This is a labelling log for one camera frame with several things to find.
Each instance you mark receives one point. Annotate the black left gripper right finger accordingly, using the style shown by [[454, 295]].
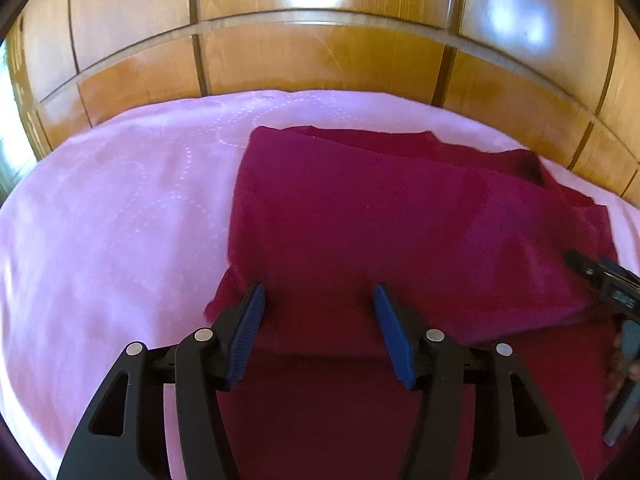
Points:
[[481, 415]]

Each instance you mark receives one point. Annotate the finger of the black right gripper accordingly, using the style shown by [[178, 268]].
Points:
[[582, 265], [615, 268]]

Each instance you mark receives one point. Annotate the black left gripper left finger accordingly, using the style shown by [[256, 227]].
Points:
[[121, 435]]

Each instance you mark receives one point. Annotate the dark red garment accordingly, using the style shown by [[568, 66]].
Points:
[[474, 241]]

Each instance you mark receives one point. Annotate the person's right hand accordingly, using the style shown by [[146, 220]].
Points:
[[618, 372]]

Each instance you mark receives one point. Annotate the pink bed sheet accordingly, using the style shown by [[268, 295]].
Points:
[[122, 234]]

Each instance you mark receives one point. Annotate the wooden wardrobe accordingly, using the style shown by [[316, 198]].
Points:
[[559, 76]]

